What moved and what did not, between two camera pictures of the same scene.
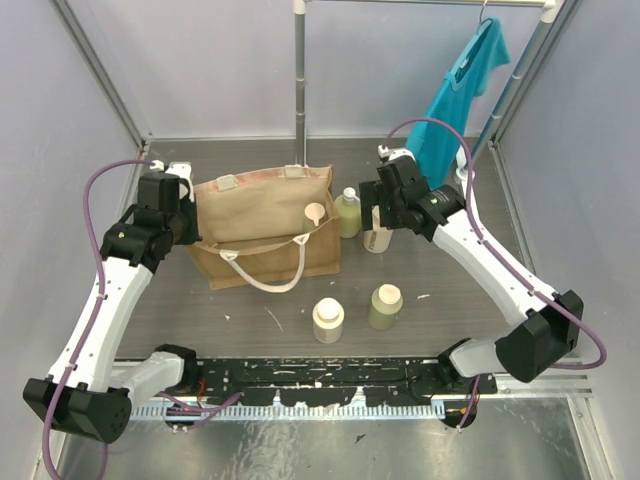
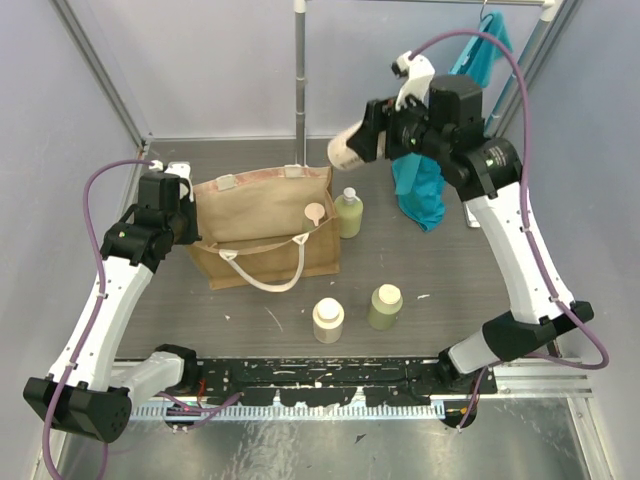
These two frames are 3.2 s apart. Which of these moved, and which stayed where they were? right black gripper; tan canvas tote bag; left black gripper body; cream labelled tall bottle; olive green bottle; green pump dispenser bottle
Moved: cream labelled tall bottle; right black gripper
Stayed: green pump dispenser bottle; olive green bottle; tan canvas tote bag; left black gripper body
